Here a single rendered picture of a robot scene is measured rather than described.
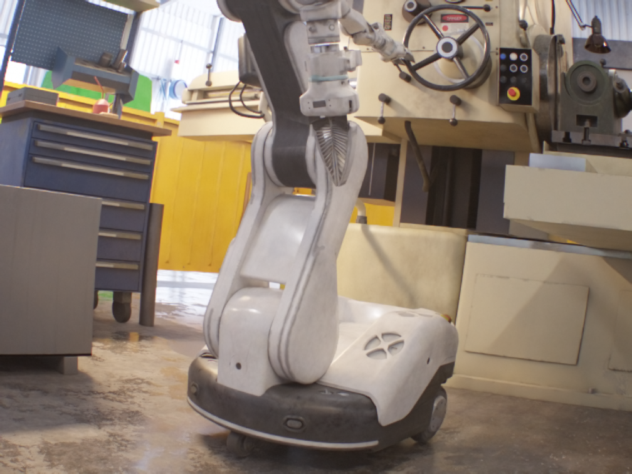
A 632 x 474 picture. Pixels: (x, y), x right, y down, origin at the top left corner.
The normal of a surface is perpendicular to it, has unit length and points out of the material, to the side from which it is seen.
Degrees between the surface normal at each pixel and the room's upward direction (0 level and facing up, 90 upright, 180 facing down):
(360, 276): 90
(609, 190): 90
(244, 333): 88
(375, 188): 90
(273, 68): 132
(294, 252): 64
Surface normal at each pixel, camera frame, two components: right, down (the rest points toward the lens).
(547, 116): -0.52, 0.51
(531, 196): -0.56, -0.07
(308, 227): -0.49, -0.43
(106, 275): 0.79, 0.08
